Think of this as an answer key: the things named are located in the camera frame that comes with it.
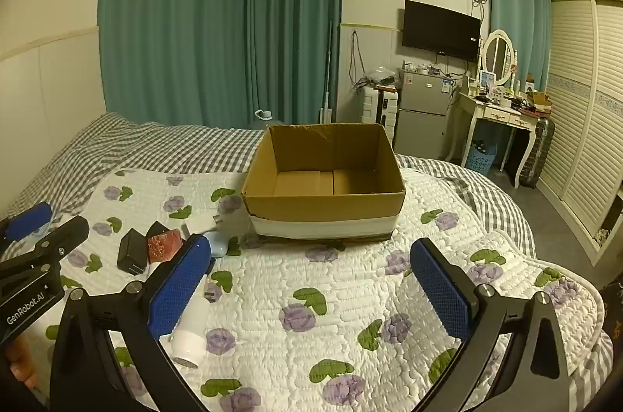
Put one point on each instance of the white mop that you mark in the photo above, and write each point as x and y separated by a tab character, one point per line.
325	110

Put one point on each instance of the red patterned box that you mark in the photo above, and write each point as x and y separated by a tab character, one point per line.
164	246

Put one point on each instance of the small brown box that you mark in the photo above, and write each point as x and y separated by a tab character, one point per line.
539	101

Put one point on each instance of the oval white mirror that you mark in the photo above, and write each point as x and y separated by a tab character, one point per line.
497	54

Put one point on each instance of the white dressing table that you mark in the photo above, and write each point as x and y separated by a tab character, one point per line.
491	110

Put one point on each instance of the white louvred wardrobe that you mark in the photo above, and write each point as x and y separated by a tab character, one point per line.
584	110

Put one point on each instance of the black wall television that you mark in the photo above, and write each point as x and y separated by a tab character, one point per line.
440	30

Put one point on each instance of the blue laundry basket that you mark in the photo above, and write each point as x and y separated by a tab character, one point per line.
482	159

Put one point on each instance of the person's left hand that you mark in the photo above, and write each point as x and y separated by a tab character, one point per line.
22	363

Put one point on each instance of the cardboard box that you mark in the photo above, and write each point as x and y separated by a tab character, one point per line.
321	210

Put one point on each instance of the teal curtain beside wardrobe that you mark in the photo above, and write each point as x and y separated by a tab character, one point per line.
516	3

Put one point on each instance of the narrow teal curtain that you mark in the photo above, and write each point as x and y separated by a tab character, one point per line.
292	22

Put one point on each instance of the light blue round object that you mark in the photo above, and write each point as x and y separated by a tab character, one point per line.
217	245

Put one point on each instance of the wide teal curtain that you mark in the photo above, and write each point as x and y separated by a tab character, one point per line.
170	17

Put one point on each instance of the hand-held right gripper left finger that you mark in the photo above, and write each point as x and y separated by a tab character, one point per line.
180	285

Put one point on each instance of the white floral quilt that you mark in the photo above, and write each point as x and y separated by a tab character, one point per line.
311	275

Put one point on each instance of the clear water jug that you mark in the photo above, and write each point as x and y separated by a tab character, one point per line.
266	116

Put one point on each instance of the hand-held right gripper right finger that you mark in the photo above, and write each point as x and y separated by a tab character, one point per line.
440	295

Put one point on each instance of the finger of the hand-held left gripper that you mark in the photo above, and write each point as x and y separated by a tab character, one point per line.
29	219
68	234

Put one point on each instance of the white suitcase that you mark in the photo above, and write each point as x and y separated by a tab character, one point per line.
377	110

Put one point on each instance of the grey small fridge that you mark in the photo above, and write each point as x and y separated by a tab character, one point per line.
421	115

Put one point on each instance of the clear plastic bag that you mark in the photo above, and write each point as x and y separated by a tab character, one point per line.
378	76

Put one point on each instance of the checkered bed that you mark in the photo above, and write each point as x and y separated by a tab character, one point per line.
146	144

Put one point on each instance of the dark suitcase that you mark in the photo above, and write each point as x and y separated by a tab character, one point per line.
538	154

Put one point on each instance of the black rectangular box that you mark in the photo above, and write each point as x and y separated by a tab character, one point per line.
131	254

